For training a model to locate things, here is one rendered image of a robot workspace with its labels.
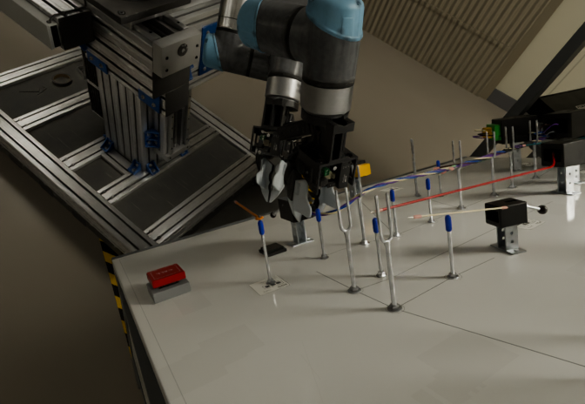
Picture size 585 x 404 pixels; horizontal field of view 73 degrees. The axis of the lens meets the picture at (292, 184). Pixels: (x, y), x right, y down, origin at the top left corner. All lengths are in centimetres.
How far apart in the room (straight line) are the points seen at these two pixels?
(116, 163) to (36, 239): 46
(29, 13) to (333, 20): 88
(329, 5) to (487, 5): 321
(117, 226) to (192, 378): 133
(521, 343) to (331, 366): 18
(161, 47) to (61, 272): 119
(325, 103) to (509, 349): 35
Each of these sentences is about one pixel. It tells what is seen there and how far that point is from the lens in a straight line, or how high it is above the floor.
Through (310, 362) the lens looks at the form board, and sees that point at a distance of 43.
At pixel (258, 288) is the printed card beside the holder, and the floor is 114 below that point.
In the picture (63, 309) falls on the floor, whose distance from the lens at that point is 187.
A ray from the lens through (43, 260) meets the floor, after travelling 198.
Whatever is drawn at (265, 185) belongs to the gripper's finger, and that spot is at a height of 105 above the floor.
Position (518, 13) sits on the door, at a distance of 368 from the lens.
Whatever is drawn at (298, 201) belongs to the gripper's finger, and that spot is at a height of 118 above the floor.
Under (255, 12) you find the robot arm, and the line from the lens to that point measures 61.
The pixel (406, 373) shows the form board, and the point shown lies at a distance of 41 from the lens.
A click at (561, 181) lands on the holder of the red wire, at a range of 98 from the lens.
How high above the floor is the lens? 168
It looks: 48 degrees down
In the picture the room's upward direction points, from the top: 21 degrees clockwise
